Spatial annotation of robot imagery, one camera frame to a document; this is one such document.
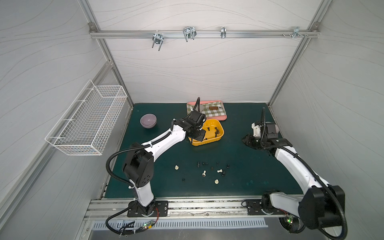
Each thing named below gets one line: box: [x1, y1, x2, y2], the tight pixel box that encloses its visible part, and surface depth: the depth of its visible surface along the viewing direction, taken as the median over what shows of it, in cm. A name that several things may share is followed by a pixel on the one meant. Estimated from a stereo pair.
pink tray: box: [187, 100, 228, 121], surface depth 113 cm
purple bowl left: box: [140, 113, 157, 129], surface depth 106 cm
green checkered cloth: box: [187, 102, 227, 118], surface depth 117 cm
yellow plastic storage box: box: [188, 119, 225, 146], surface depth 106 cm
